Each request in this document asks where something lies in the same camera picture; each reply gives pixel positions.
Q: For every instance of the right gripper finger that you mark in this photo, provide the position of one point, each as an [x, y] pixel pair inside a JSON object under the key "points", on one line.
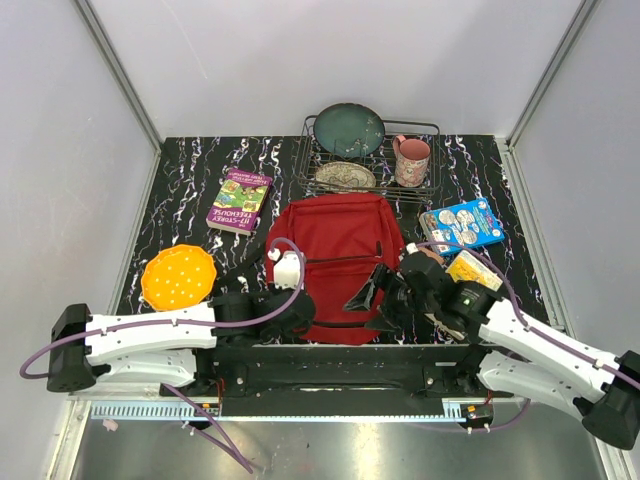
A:
{"points": [[364, 299], [384, 320]]}

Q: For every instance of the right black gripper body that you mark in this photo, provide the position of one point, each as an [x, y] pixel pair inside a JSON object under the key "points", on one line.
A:
{"points": [[400, 300]]}

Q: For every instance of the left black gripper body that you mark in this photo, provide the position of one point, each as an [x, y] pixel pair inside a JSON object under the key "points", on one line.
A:
{"points": [[271, 336]]}

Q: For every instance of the yellow paperback book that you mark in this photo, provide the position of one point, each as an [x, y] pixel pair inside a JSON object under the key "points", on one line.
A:
{"points": [[466, 267]]}

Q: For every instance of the red student backpack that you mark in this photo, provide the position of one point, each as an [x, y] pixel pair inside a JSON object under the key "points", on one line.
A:
{"points": [[342, 237]]}

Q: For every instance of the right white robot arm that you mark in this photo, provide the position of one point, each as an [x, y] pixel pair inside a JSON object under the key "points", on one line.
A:
{"points": [[511, 352]]}

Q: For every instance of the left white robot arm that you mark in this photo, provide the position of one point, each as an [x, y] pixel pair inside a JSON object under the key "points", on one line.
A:
{"points": [[161, 347]]}

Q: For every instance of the pink leather wallet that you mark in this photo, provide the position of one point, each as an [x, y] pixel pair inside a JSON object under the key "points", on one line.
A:
{"points": [[431, 254]]}

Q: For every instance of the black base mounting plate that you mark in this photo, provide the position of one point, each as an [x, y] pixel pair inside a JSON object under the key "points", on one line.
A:
{"points": [[430, 370]]}

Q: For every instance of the blue picture book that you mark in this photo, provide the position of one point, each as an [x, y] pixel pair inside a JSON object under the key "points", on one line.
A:
{"points": [[471, 224]]}

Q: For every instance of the orange plastic plate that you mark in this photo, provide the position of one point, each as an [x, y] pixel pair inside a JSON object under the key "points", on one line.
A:
{"points": [[178, 277]]}

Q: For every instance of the speckled beige plate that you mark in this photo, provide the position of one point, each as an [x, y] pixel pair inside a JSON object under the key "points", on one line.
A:
{"points": [[345, 175]]}

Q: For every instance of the pink patterned mug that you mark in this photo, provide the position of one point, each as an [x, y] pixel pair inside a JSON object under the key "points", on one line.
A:
{"points": [[412, 157]]}

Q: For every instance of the purple treehouse book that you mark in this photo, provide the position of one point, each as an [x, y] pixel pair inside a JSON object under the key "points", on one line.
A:
{"points": [[239, 202]]}

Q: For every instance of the teal ceramic plate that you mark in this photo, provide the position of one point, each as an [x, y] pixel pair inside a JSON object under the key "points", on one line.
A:
{"points": [[349, 130]]}

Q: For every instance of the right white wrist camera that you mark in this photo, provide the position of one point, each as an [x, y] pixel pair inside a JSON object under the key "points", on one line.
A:
{"points": [[412, 248]]}

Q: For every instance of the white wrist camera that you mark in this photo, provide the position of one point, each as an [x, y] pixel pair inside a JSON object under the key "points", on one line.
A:
{"points": [[286, 268], [412, 248]]}

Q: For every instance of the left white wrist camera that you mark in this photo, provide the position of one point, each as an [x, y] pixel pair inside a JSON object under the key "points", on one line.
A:
{"points": [[286, 268]]}

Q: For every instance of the black wire dish rack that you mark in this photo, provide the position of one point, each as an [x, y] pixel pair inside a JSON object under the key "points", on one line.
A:
{"points": [[311, 156]]}

